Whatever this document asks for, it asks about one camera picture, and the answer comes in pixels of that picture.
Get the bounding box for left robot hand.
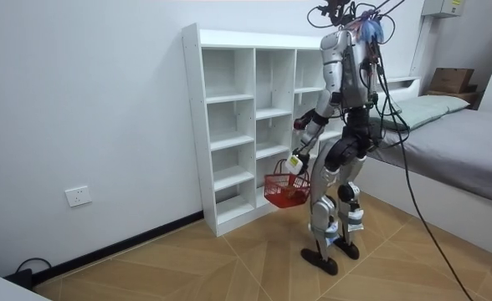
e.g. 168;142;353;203
284;151;310;176

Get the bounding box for black floor cable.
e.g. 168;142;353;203
375;45;476;301

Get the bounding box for black power adapter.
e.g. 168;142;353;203
3;257;54;290

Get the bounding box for red plastic shopping basket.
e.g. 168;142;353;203
264;158;312;210

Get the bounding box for brown cardboard box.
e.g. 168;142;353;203
428;67;475;95

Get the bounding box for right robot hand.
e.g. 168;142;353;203
293;108;317;130

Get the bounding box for white wall socket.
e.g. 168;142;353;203
64;185;94;208

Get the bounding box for robot body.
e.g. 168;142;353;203
315;0;383;145

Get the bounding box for grey bed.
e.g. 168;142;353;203
354;76;492;265

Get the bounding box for robot legs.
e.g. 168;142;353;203
300;125;375;277

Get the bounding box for white wall cable duct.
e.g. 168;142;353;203
408;15;436;81

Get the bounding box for white wall junction box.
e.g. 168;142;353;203
420;0;467;19

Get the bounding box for white cubby shelf unit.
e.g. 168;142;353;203
181;23;346;237

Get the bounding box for cable bundle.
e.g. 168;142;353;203
306;0;407;45

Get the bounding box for pale green pillow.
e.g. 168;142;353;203
369;94;471;133

